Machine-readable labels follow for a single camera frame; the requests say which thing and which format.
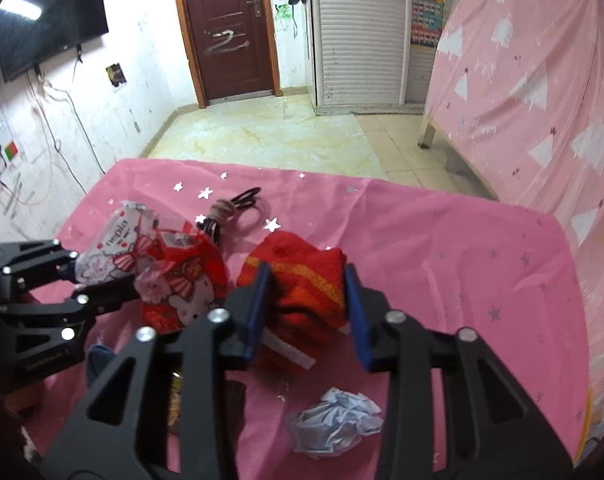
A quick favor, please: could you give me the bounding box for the pink tree pattern curtain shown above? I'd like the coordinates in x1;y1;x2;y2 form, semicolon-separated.
423;0;604;411

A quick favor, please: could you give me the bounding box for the colourful wall chart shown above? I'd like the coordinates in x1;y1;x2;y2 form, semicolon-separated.
410;0;445;48

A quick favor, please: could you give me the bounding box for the red orange striped sock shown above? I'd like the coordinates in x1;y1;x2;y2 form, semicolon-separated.
236;231;347;375

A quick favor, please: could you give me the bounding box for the black wall television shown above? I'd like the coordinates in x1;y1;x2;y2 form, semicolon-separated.
0;0;109;82

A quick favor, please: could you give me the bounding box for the pink star tablecloth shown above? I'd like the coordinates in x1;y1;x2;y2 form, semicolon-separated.
40;159;589;479

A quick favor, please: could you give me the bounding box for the white nepia tissue pack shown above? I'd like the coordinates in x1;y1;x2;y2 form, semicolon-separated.
74;202;157;285

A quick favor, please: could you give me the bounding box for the blue knitted sock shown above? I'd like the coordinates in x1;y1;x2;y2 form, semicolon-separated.
85;344;116;388

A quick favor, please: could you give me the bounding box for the white louvered wardrobe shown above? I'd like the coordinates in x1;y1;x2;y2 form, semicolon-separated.
307;0;425;115

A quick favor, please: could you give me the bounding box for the crumpled white paper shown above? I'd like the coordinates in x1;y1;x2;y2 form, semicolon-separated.
287;388;384;460

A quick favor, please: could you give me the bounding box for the shiny gold snack wrapper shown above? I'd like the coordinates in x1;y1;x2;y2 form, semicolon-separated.
167;372;183;434

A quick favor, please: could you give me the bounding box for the dark red door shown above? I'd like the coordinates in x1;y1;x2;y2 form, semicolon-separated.
176;0;281;108

